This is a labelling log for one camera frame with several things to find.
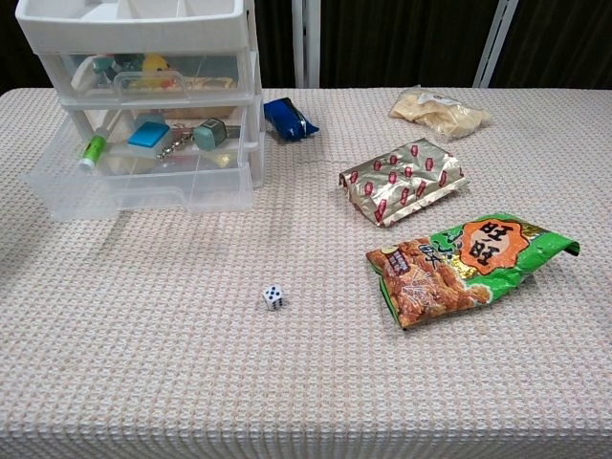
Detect white die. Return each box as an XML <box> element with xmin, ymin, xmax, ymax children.
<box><xmin>261</xmin><ymin>285</ymin><xmax>286</xmax><ymax>312</ymax></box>

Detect clear drawer with trinkets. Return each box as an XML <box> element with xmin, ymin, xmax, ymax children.
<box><xmin>24</xmin><ymin>102</ymin><xmax>255</xmax><ymax>222</ymax></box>

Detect clear drawer with duck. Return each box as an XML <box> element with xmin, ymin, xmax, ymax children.
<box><xmin>37</xmin><ymin>51</ymin><xmax>250</xmax><ymax>99</ymax></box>

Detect white plastic drawer cabinet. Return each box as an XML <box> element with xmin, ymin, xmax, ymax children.
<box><xmin>14</xmin><ymin>0</ymin><xmax>267</xmax><ymax>192</ymax></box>

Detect white plastic plate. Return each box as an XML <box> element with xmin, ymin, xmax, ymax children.
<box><xmin>71</xmin><ymin>56</ymin><xmax>116</xmax><ymax>93</ymax></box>

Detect gold red-patterned snack bag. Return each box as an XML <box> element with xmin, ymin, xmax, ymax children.
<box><xmin>338</xmin><ymin>138</ymin><xmax>466</xmax><ymax>229</ymax></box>

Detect blue snack packet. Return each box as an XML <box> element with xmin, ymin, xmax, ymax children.
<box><xmin>263</xmin><ymin>97</ymin><xmax>320</xmax><ymax>142</ymax></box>

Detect green grey small block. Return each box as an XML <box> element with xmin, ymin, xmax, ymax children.
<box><xmin>193</xmin><ymin>118</ymin><xmax>228</xmax><ymax>153</ymax></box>

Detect green orange snack bag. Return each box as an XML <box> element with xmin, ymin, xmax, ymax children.
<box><xmin>365</xmin><ymin>211</ymin><xmax>581</xmax><ymax>331</ymax></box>

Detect beige woven tablecloth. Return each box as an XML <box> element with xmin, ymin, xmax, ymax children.
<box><xmin>0</xmin><ymin>86</ymin><xmax>612</xmax><ymax>459</ymax></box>

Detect clear bag pale crackers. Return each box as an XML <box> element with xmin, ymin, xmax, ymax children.
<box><xmin>388</xmin><ymin>85</ymin><xmax>493</xmax><ymax>141</ymax></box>

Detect yellow rubber duck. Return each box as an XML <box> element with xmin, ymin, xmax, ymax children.
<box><xmin>142</xmin><ymin>53</ymin><xmax>172</xmax><ymax>90</ymax></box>

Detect green glue stick tube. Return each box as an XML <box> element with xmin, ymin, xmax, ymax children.
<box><xmin>78</xmin><ymin>127</ymin><xmax>112</xmax><ymax>168</ymax></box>

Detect metal keychain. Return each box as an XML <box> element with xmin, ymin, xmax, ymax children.
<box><xmin>160</xmin><ymin>124</ymin><xmax>197</xmax><ymax>157</ymax></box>

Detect white frame post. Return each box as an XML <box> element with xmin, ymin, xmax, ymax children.
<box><xmin>472</xmin><ymin>0</ymin><xmax>520</xmax><ymax>90</ymax></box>
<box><xmin>291</xmin><ymin>0</ymin><xmax>321</xmax><ymax>90</ymax></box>

